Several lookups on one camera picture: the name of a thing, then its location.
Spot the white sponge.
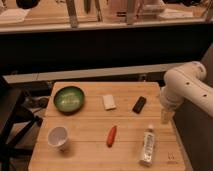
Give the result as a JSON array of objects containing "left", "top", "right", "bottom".
[{"left": 103, "top": 95, "right": 116, "bottom": 110}]

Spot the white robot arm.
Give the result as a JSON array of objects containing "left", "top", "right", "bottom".
[{"left": 159, "top": 61, "right": 213, "bottom": 124}]

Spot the green ceramic bowl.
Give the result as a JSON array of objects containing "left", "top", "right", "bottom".
[{"left": 53, "top": 86, "right": 85, "bottom": 113}]

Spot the white ceramic cup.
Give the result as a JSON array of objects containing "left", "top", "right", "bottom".
[{"left": 47, "top": 126, "right": 69, "bottom": 150}]

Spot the black rectangular block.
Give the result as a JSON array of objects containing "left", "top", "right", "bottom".
[{"left": 132, "top": 96, "right": 146, "bottom": 114}]

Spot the clear plastic bottle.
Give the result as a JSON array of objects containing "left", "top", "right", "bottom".
[{"left": 139, "top": 124, "right": 155, "bottom": 167}]

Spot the wooden cutting board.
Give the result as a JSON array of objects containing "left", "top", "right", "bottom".
[{"left": 28, "top": 82, "right": 186, "bottom": 171}]

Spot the black stool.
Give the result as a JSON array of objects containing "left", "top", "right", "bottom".
[{"left": 0, "top": 75, "right": 43, "bottom": 171}]

